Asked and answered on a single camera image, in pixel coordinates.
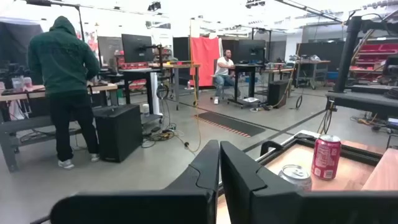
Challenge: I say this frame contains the wooden workbench grey steel frame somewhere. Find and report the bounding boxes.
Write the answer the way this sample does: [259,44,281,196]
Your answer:
[0,83,119,174]

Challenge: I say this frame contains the red cola can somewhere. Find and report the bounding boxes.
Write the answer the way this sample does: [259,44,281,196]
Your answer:
[311,134,342,181]

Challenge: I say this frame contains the black vertical post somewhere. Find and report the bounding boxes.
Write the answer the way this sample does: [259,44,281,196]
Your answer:
[333,14,364,94]

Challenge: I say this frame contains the grey fabric backdrop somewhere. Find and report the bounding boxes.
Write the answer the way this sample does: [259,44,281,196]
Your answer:
[0,17,44,85]

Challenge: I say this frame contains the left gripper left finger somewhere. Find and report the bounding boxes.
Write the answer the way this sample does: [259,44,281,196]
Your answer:
[51,139,220,224]

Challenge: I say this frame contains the black frame handle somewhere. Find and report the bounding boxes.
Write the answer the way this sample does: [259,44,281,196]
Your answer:
[259,140,284,157]

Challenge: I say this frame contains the orange-red fabric backdrop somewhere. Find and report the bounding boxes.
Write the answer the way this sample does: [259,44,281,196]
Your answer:
[189,36,222,88]

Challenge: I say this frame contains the yellow extension cable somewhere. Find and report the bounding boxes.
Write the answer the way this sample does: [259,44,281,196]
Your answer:
[183,18,203,154]

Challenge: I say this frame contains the red storage bin rack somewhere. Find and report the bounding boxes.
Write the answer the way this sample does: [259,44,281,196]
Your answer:
[350,37,398,82]

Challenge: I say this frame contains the silver diet cola can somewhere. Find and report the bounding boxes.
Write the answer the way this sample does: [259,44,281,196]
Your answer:
[277,164,313,191]

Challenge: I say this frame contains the black computer monitor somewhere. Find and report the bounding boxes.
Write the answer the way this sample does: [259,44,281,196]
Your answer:
[121,33,154,63]
[233,39,267,65]

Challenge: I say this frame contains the wood-top table grey legs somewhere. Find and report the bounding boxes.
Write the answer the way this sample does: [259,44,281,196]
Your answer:
[162,62,201,111]

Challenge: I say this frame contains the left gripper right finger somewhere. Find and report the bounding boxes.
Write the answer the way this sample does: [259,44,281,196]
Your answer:
[220,141,398,224]

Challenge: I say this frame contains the grey side desk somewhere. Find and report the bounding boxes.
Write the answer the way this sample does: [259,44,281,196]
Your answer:
[325,83,398,119]

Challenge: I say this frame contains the black standing desk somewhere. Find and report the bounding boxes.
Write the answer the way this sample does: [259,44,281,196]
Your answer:
[228,63,265,109]
[119,67,162,124]

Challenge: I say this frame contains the black computer tower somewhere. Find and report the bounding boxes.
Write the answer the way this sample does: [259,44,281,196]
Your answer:
[267,80,290,109]
[93,104,144,163]

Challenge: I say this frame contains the black overhead light boom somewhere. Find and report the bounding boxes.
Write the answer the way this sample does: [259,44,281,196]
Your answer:
[24,0,86,41]

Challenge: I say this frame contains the person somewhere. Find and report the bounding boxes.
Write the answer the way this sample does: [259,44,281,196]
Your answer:
[213,49,238,105]
[27,15,101,170]

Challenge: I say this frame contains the black floor mat orange edge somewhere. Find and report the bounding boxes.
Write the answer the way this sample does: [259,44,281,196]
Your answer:
[193,111,267,138]

